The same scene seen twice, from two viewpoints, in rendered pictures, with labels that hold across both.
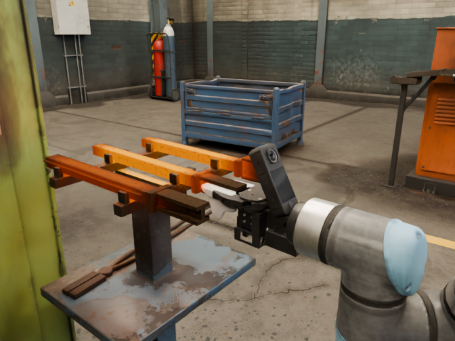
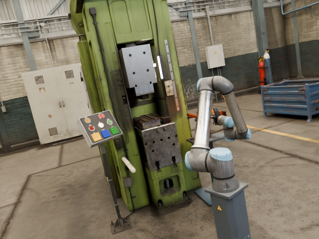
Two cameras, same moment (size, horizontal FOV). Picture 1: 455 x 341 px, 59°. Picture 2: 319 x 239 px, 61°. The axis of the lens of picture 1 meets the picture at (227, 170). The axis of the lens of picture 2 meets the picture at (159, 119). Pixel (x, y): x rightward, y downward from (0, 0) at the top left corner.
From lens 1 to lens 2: 2.11 m
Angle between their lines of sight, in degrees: 36
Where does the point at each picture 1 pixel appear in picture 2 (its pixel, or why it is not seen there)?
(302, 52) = not seen: outside the picture
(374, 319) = (225, 132)
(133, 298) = not seen: hidden behind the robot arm
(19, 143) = (182, 111)
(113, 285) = not seen: hidden behind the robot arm
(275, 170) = (216, 111)
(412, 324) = (232, 133)
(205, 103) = (273, 95)
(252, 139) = (297, 111)
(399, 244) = (225, 119)
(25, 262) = (184, 136)
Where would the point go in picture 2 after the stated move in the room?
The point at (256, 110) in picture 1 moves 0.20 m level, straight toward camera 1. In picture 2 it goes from (297, 96) to (295, 98)
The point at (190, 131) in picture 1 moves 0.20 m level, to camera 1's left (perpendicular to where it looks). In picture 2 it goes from (267, 109) to (258, 110)
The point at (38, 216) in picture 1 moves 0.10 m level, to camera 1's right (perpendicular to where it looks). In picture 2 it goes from (186, 126) to (194, 126)
